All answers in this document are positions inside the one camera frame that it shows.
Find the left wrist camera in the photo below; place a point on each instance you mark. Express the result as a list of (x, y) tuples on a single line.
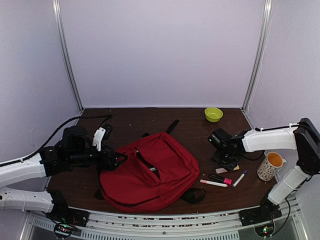
[(101, 134)]

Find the pink black highlighter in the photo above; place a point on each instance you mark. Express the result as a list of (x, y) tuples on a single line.
[(220, 179)]

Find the beige highlighter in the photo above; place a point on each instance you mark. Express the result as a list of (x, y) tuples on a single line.
[(223, 170)]

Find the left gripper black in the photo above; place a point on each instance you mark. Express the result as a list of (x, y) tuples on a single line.
[(111, 165)]

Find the patterned mug orange inside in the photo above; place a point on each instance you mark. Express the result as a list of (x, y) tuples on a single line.
[(272, 163)]

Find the lime green bowl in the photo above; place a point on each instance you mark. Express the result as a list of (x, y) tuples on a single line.
[(213, 114)]

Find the aluminium frame post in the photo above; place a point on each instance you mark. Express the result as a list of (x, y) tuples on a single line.
[(260, 51), (65, 53)]

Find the red backpack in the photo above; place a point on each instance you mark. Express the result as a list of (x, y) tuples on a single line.
[(133, 188)]

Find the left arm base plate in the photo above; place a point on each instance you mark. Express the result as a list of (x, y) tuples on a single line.
[(72, 216)]

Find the front aluminium rail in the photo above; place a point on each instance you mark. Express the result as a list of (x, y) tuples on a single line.
[(221, 225)]

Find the left aluminium frame post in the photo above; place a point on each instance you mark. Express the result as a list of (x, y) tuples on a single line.
[(65, 53)]

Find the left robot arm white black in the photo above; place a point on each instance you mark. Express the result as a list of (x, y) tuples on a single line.
[(74, 150)]

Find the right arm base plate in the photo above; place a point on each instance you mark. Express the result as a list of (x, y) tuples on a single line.
[(257, 215)]

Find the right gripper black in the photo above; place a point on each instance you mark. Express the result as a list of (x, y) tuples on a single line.
[(229, 167)]

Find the right aluminium frame post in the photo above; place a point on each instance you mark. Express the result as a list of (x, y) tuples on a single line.
[(260, 51)]

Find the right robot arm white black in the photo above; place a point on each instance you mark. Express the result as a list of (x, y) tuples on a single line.
[(301, 136)]

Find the purple white marker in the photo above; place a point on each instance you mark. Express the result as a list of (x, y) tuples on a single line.
[(239, 179)]

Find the pink white marker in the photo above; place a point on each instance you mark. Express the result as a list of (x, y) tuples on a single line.
[(213, 183)]

